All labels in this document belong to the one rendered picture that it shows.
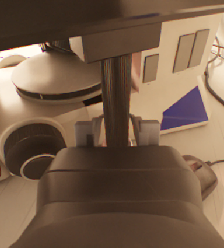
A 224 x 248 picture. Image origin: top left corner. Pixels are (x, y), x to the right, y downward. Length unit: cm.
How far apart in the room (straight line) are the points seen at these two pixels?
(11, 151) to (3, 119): 6
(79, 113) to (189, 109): 16
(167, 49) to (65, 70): 14
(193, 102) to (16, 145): 24
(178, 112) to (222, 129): 9
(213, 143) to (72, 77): 23
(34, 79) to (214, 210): 27
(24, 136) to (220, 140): 27
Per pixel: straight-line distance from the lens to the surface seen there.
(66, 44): 23
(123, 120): 16
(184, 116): 28
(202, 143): 30
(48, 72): 28
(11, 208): 25
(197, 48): 28
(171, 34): 24
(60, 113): 22
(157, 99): 26
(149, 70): 24
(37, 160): 19
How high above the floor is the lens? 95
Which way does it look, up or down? 42 degrees down
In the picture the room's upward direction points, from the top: 3 degrees counter-clockwise
